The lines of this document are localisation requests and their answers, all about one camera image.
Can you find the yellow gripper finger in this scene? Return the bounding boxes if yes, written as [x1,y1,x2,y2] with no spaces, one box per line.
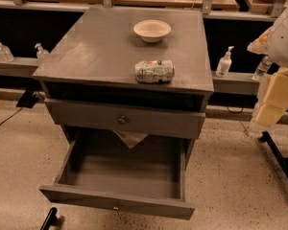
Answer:
[254,67,288,126]

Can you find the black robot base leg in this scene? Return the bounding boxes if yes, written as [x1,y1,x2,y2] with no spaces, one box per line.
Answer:
[259,131,288,179]

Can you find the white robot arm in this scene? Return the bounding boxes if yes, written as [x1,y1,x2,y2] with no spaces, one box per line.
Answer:
[247,7,288,130]

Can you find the closed upper grey drawer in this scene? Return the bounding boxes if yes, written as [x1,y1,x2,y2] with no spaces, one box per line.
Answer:
[45,99,205,139]

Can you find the grey wooden drawer cabinet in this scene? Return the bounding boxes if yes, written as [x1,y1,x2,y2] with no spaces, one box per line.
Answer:
[33,6,215,221]

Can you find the white paper under drawer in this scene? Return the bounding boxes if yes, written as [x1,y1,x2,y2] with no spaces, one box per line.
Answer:
[114,130,147,149]

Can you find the open grey middle drawer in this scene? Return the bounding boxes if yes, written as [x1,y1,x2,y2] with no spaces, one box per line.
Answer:
[40,129,194,219]

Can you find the clear plastic water bottle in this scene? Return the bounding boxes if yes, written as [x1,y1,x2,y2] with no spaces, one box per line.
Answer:
[252,56,272,81]

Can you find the white pump lotion bottle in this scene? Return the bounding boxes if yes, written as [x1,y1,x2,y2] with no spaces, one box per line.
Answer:
[215,46,233,78]

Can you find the white paper bowl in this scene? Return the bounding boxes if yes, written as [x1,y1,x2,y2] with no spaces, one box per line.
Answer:
[133,20,171,43]

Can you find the clear pump bottle near cabinet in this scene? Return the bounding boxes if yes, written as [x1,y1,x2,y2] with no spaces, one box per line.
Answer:
[35,43,49,64]

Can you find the black power adapter box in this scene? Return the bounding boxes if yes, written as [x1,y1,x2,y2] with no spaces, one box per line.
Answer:
[16,90,38,108]

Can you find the black leg bottom left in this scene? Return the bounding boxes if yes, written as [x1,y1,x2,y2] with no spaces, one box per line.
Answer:
[40,207,58,230]

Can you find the clear pump bottle far left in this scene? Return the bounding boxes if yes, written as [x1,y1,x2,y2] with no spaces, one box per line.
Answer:
[0,41,14,62]

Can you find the black floor cable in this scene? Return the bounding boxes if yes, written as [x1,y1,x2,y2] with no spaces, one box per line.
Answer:
[0,106,24,137]

